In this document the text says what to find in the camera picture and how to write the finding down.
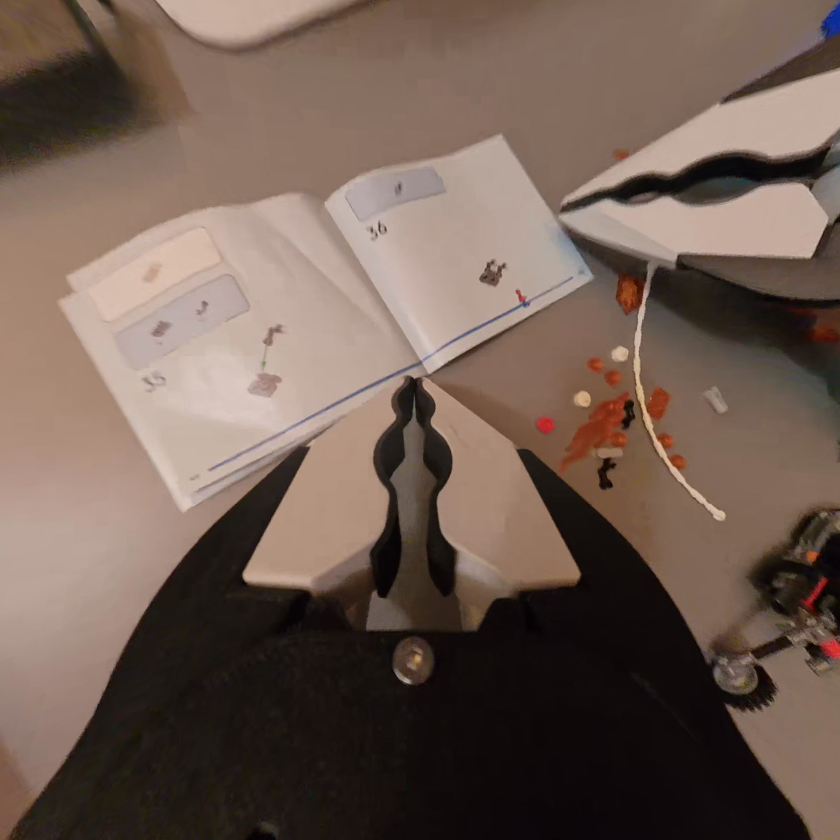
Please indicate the light grey lego cylinder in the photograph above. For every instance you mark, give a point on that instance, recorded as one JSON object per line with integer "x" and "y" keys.
{"x": 609, "y": 453}

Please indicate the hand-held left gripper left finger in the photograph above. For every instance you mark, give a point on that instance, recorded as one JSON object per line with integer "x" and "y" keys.
{"x": 321, "y": 518}

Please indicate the grey lego bracket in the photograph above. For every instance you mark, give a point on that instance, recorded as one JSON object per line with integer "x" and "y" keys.
{"x": 715, "y": 399}

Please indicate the red round lego stud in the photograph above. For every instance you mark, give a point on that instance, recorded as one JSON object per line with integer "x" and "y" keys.
{"x": 544, "y": 425}

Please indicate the lego motorcycle model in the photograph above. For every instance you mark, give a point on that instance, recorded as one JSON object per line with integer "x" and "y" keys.
{"x": 794, "y": 590}

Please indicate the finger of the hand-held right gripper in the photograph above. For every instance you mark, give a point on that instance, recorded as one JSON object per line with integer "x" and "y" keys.
{"x": 754, "y": 131}
{"x": 722, "y": 226}

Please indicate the orange translucent lego chunk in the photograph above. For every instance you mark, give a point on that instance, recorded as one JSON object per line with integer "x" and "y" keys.
{"x": 630, "y": 292}

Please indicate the lego instruction booklet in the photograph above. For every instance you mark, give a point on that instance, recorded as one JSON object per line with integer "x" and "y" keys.
{"x": 295, "y": 315}

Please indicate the white monitor stand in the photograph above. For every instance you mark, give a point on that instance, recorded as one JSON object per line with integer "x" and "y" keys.
{"x": 262, "y": 19}

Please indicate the large orange flame lego piece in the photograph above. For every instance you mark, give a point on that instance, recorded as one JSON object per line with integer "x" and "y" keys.
{"x": 594, "y": 426}

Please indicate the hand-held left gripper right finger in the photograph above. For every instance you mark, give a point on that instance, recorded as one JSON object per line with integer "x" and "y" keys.
{"x": 505, "y": 518}

